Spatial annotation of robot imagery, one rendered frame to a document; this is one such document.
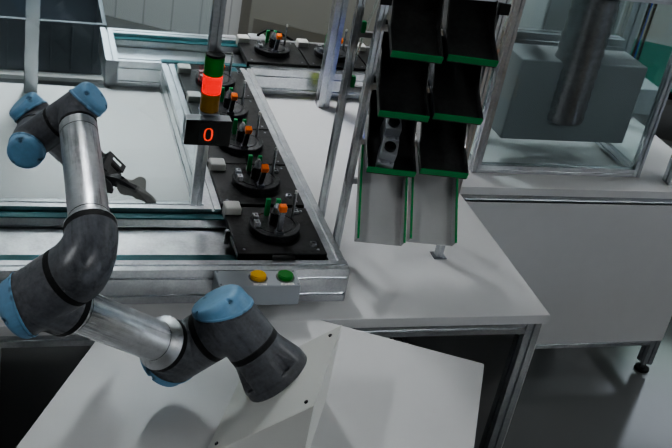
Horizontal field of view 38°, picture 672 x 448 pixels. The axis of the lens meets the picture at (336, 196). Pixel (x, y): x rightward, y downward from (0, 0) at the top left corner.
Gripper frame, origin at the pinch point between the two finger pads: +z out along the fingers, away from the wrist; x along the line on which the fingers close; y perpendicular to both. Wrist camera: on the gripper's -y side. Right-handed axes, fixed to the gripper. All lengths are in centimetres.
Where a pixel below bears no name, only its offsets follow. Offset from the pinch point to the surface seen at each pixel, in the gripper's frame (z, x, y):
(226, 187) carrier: 30, 13, 52
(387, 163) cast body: 41, -37, 41
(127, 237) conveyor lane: 15.0, 26.8, 23.8
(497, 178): 108, -29, 114
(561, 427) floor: 196, -4, 77
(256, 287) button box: 36.4, -4.4, 8.1
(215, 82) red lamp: -1.3, -12.9, 44.4
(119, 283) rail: 14.6, 20.0, 2.4
